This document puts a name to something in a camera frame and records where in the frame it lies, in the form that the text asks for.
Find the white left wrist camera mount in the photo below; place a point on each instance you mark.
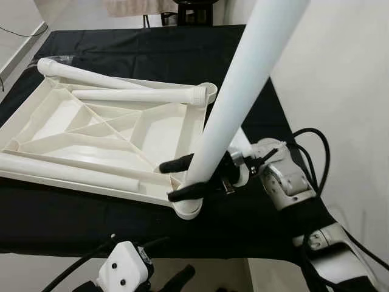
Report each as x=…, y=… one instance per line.
x=121, y=267

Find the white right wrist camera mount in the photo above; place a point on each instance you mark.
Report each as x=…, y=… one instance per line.
x=242, y=146

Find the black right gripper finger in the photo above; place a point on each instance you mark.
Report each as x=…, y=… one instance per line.
x=176, y=163
x=189, y=191

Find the black tablecloth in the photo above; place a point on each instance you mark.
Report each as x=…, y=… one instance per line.
x=91, y=225

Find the beige cloth covered table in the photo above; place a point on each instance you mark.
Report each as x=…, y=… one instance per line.
x=137, y=6

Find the white plastic table top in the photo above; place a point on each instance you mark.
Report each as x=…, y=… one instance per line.
x=91, y=131

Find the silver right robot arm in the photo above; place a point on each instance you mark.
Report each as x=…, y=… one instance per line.
x=282, y=176

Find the clear plastic bag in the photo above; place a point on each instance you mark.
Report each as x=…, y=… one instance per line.
x=62, y=59

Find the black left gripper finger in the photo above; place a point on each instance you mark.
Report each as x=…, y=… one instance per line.
x=180, y=278
x=155, y=243

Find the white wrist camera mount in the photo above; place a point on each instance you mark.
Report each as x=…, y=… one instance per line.
x=242, y=146
x=121, y=267

